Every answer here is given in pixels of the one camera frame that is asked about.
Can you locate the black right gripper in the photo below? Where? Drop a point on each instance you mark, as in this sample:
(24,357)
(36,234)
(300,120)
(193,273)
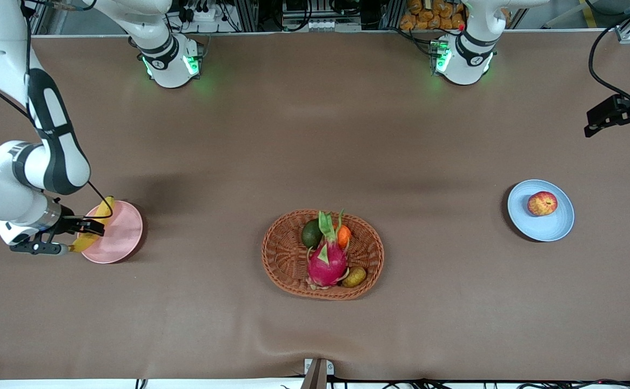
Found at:
(67,224)

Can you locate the yellow banana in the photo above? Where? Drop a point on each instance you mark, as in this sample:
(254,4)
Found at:
(82,242)

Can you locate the red yellow apple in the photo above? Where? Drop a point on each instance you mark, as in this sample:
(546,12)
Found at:
(542,203)

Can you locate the pink round plate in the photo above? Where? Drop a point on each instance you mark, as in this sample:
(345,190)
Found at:
(123,237)

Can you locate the light blue round plate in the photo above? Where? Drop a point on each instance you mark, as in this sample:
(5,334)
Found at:
(550,227)

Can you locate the brown wicker oval basket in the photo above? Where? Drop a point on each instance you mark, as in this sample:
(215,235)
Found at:
(282,265)

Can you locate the orange snack bags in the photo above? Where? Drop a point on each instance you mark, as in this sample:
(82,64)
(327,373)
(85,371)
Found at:
(428,13)

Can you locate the dark green avocado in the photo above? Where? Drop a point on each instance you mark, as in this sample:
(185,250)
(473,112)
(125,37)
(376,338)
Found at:
(310,233)

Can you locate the pink dragon fruit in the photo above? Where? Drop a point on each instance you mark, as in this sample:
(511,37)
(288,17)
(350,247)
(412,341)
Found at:
(327,262)

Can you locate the white power strip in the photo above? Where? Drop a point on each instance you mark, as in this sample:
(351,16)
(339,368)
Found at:
(199,13)

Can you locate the small orange fruit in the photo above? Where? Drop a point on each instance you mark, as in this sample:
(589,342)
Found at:
(343,235)

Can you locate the olive brown oval fruit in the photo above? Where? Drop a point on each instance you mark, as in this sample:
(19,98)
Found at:
(355,276)

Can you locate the metal table edge bracket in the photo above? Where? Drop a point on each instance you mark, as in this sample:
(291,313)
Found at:
(317,373)

